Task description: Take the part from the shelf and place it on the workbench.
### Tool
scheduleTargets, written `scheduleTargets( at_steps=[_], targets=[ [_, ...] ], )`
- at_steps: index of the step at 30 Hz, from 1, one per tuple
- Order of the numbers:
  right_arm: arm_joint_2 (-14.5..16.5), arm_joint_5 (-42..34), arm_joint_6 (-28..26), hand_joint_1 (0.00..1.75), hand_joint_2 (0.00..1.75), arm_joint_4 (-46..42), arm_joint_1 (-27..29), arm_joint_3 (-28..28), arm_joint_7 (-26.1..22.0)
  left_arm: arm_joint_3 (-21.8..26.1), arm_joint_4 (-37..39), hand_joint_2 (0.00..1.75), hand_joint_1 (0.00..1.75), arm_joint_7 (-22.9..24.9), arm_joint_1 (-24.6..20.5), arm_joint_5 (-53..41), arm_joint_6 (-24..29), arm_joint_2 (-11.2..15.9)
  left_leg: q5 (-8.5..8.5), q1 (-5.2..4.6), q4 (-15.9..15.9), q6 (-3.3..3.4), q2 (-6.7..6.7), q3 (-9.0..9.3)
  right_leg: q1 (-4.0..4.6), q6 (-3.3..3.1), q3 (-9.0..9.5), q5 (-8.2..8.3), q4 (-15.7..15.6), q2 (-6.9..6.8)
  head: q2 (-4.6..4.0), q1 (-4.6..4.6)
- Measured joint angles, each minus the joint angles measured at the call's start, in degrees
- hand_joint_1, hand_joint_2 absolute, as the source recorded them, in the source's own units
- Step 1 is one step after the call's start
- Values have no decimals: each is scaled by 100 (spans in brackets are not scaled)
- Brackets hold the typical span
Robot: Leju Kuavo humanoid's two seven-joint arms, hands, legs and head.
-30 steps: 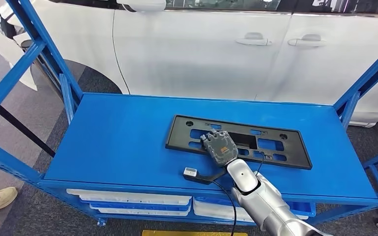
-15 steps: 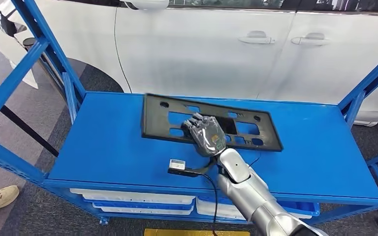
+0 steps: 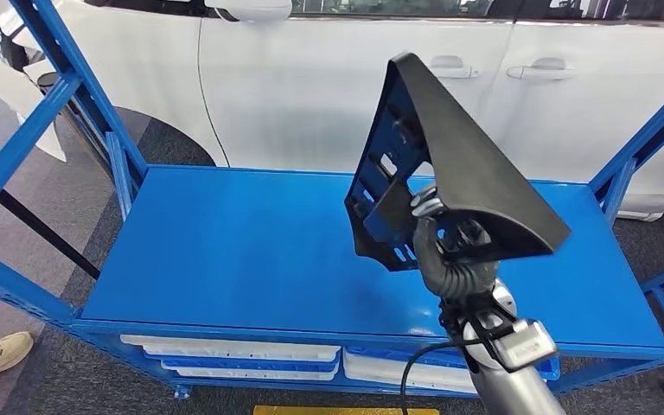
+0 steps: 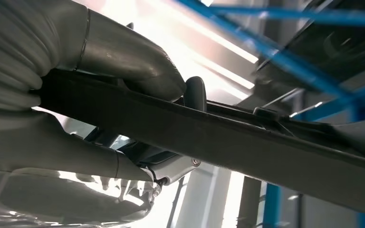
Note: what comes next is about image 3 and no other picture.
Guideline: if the black plastic plate part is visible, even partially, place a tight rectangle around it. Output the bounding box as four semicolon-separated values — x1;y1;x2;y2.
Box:
344;52;572;273

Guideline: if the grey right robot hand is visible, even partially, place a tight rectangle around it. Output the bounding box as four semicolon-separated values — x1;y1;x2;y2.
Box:
409;186;490;294

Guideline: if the white car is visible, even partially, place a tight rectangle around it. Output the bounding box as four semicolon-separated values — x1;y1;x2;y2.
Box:
0;0;664;221

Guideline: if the black cable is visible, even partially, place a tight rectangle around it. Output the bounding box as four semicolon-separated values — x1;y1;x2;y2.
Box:
399;337;485;415

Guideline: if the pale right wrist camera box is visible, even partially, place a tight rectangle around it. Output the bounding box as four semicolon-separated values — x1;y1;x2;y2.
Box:
492;320;559;374

